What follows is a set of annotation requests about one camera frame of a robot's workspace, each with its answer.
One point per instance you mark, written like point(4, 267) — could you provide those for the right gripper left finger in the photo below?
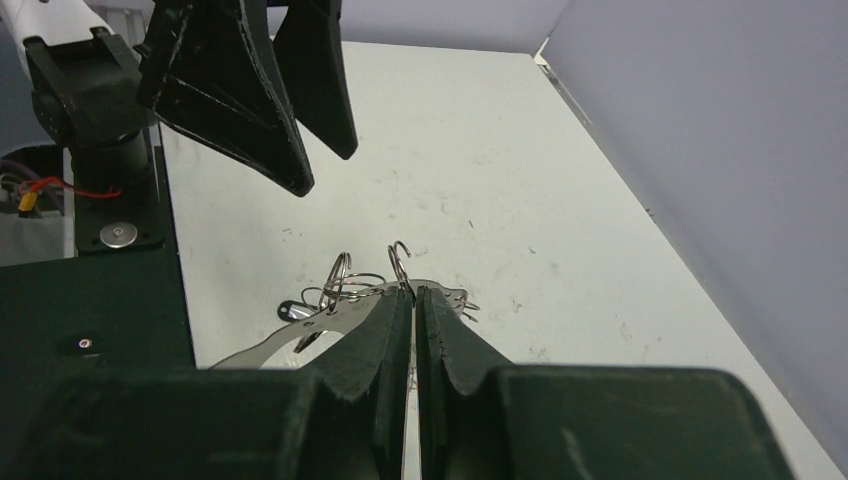
point(339, 417)

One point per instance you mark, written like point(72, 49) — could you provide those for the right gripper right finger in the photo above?
point(485, 417)

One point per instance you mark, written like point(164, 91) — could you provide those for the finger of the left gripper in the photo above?
point(208, 71)
point(308, 50)

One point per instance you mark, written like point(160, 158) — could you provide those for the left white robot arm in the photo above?
point(85, 77)

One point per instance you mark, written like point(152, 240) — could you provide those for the black key fob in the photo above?
point(290, 311)

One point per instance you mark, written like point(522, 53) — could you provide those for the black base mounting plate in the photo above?
point(84, 284)

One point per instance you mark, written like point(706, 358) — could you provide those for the aluminium frame rail back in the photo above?
point(559, 86)

